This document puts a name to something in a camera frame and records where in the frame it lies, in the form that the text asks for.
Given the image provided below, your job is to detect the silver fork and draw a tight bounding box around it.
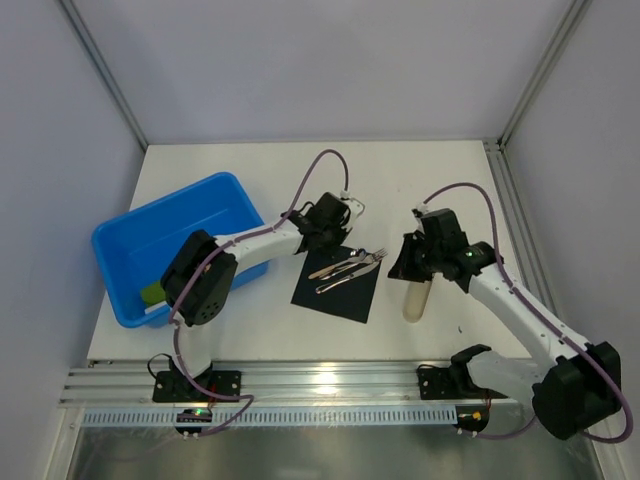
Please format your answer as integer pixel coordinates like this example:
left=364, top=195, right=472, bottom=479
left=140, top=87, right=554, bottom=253
left=309, top=249, right=387, bottom=294

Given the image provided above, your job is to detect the silver knife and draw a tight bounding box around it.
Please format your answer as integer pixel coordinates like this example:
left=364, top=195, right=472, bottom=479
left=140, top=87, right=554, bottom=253
left=320, top=262, right=380, bottom=290

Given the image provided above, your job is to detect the black paper napkin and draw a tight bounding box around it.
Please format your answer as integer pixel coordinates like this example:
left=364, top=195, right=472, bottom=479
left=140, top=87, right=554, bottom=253
left=291, top=246, right=380, bottom=324

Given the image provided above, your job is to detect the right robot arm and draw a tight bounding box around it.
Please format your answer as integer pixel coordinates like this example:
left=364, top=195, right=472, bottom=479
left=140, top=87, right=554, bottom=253
left=388, top=209, right=623, bottom=440

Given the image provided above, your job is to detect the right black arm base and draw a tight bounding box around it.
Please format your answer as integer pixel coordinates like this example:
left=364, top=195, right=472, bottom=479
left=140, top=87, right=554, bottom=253
left=416, top=364, right=455, bottom=401

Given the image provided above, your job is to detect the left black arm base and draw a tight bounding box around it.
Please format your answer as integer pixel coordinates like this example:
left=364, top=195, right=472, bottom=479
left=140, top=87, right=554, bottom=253
left=152, top=369, right=242, bottom=403

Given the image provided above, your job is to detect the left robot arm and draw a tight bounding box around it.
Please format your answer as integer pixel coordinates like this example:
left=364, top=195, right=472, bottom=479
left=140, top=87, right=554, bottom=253
left=160, top=191, right=365, bottom=384

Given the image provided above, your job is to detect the green packet in bin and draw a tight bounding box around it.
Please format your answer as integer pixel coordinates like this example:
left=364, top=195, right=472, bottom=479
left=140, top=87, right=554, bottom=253
left=140, top=281, right=166, bottom=313

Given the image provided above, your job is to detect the blue plastic bin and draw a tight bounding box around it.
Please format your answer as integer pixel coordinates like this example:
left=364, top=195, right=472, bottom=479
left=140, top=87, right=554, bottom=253
left=91, top=172, right=264, bottom=329

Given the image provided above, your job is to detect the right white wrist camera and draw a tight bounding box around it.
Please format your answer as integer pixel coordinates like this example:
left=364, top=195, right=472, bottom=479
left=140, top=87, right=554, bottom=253
left=412, top=203, right=430, bottom=224

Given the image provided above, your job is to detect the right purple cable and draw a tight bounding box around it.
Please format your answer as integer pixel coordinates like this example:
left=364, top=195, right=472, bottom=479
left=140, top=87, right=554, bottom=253
left=424, top=181, right=632, bottom=444

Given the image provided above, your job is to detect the purple cable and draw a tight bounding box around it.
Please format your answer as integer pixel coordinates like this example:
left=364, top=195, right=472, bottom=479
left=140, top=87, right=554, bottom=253
left=424, top=181, right=632, bottom=444
left=167, top=148, right=350, bottom=439

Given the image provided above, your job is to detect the aluminium rail frame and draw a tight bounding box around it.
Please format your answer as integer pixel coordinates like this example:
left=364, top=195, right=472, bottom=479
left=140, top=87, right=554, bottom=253
left=58, top=359, right=606, bottom=410

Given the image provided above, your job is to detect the slotted cable duct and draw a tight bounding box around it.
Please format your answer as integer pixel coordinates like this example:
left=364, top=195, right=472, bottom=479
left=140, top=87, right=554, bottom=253
left=81, top=405, right=458, bottom=429

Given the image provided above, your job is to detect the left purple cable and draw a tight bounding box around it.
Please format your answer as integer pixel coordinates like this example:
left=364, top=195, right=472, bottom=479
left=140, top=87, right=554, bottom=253
left=167, top=148, right=350, bottom=439

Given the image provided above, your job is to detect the right frame post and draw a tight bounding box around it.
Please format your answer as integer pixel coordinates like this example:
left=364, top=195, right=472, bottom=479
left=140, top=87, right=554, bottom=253
left=497, top=0, right=592, bottom=150

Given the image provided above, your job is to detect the frame post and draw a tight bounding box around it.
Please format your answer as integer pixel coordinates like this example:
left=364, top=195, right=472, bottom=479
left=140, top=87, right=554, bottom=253
left=56, top=0, right=149, bottom=152
left=497, top=0, right=592, bottom=150

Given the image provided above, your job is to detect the left frame post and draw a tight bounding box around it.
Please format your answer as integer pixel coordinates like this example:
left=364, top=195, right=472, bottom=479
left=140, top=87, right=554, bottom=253
left=56, top=0, right=149, bottom=152

